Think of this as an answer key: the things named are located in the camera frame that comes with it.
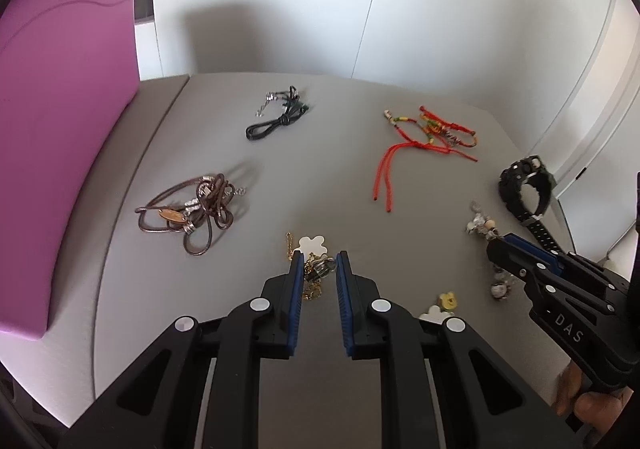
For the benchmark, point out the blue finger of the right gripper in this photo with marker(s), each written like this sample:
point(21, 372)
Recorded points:
point(530, 248)

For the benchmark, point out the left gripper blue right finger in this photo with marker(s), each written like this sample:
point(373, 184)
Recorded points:
point(348, 302)

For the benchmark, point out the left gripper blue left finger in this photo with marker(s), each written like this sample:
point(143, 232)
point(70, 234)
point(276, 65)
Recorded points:
point(291, 303)

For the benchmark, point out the gold chain white flower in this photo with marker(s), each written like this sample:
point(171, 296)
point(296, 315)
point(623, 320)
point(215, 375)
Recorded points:
point(317, 262)

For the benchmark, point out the white flower bear charm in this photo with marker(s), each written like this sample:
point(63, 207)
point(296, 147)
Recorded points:
point(444, 308)

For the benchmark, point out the person's right hand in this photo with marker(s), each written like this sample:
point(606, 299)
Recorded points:
point(600, 411)

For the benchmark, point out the pink plastic bin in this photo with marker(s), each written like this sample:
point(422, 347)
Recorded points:
point(68, 70)

